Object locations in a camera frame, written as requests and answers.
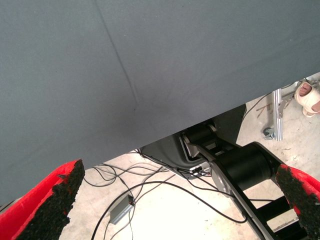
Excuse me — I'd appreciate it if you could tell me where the person foot in beige sandal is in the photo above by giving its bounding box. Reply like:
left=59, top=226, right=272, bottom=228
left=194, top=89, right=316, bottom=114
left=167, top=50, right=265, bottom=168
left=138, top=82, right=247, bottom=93
left=294, top=81, right=320, bottom=118

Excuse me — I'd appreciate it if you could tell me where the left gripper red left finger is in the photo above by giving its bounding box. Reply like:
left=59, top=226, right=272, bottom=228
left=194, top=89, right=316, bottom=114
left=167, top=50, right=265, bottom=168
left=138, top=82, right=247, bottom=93
left=0, top=159, right=86, bottom=240

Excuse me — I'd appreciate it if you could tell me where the black robot torso frame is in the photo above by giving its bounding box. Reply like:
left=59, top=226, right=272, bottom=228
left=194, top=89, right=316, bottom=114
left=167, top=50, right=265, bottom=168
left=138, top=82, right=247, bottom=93
left=179, top=122, right=311, bottom=240

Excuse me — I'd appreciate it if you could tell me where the long black floor cable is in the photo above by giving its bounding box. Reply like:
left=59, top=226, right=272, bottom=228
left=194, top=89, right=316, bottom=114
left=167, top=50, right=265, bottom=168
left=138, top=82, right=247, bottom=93
left=91, top=181, right=248, bottom=240

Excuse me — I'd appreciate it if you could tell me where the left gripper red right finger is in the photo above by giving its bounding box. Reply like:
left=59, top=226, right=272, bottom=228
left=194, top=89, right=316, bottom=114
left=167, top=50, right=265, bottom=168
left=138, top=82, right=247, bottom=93
left=275, top=163, right=320, bottom=240

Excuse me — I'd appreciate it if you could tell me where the grey power adapter box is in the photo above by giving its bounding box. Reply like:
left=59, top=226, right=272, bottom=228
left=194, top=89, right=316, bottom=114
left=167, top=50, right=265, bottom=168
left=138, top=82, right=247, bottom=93
left=109, top=193, right=136, bottom=225

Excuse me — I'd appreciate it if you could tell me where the grey robot base shell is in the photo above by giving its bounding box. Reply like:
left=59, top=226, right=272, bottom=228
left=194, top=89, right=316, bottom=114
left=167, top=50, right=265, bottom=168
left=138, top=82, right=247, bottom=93
left=140, top=104, right=247, bottom=176

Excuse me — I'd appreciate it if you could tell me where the grey caster wheel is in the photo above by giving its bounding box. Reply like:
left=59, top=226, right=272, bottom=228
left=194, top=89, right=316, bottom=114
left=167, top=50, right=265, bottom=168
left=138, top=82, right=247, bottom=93
left=263, top=126, right=276, bottom=141

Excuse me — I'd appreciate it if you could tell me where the aluminium profile leg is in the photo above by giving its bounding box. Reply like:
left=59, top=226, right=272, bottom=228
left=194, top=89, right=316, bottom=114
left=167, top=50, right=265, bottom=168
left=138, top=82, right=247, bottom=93
left=271, top=88, right=285, bottom=142

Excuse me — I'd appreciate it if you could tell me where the dark grey table cloth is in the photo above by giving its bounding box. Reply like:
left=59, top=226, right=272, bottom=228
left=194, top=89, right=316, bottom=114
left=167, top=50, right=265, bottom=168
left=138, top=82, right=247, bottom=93
left=0, top=0, right=320, bottom=206

